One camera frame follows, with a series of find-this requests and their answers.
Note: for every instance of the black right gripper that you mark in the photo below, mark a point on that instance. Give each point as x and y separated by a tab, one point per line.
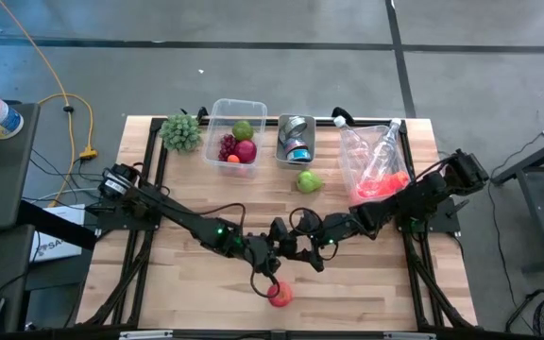
340	229

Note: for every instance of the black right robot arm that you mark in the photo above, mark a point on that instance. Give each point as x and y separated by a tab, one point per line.
423	196

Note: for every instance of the green spiky artificial plant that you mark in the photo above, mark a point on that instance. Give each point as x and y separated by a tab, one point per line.
180	133

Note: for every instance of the silver metal bar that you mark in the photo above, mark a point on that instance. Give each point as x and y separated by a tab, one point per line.
147	335
409	336

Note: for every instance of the black aluminium frame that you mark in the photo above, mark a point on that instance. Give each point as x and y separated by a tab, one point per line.
155	125

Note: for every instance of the neon orange plastic bottle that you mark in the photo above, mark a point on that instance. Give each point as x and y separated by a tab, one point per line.
385	185

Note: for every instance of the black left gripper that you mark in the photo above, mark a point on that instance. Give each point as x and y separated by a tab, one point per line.
260	255

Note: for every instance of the green apple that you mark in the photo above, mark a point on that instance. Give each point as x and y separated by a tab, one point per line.
243	130

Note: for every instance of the white cardboard box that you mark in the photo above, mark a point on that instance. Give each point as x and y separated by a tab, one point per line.
59	245

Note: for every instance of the clear plastic bin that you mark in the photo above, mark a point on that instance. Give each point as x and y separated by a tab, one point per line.
227	108
399	160

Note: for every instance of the clear bottle with white cap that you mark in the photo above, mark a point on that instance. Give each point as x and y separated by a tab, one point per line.
385	146
340	121

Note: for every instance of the grey plastic bin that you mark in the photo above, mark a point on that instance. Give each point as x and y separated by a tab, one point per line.
307	137

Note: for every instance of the black frame knob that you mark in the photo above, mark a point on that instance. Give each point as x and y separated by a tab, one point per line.
201	114
339	112

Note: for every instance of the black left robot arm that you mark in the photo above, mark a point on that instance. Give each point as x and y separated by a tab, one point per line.
177	217

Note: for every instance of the bunch of red grapes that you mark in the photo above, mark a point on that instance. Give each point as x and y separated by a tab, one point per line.
226	146

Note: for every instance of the teal label tin can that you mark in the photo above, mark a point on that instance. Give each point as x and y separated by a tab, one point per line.
300	155

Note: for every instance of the olive green label tin can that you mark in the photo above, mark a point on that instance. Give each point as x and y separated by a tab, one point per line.
295	126

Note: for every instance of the red apple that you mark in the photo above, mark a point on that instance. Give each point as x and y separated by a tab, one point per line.
280	295

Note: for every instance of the green pear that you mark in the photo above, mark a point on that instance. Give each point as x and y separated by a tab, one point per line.
309	181

